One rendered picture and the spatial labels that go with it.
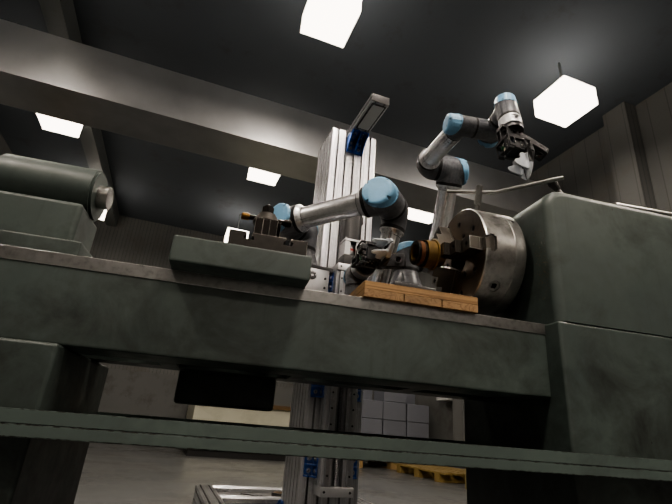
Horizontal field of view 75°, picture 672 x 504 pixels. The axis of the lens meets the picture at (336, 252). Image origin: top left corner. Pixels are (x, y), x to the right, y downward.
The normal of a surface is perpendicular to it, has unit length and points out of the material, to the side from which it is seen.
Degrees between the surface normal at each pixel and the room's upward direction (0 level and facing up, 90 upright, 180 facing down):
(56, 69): 90
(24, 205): 90
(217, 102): 90
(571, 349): 90
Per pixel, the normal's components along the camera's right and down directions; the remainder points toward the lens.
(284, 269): 0.25, -0.34
